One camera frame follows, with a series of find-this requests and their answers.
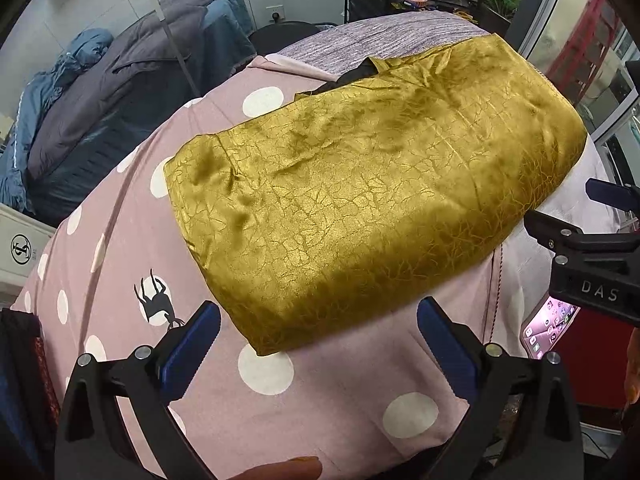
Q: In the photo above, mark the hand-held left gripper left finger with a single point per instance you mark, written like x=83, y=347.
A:
x=192, y=350

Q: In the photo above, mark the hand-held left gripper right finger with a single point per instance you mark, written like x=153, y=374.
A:
x=447, y=355

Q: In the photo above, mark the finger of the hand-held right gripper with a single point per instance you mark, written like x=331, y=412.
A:
x=612, y=192
x=575, y=242

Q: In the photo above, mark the gold satin garment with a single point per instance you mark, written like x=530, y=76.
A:
x=375, y=185

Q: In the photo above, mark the person's right hand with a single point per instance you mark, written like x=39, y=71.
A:
x=632, y=365

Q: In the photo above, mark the person's left hand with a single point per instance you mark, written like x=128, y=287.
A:
x=285, y=470

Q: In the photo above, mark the phone with pink case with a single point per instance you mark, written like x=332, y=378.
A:
x=547, y=325

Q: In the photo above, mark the pink polka dot blanket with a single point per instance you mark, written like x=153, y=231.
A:
x=325, y=400

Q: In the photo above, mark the red patterned cloth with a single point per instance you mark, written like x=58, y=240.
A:
x=42, y=380

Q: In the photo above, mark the glass display case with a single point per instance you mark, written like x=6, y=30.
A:
x=565, y=45

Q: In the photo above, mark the dark blue clothing pile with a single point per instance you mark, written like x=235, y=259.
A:
x=15, y=360

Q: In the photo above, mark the white box with round logo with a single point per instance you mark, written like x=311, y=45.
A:
x=20, y=250

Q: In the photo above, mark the blue quilt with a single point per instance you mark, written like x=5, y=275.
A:
x=75, y=50

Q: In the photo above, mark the black chair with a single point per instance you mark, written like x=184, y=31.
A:
x=285, y=35

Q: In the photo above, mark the clear plastic strip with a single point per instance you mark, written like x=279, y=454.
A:
x=167, y=20

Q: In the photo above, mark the wall socket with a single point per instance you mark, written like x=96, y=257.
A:
x=275, y=10

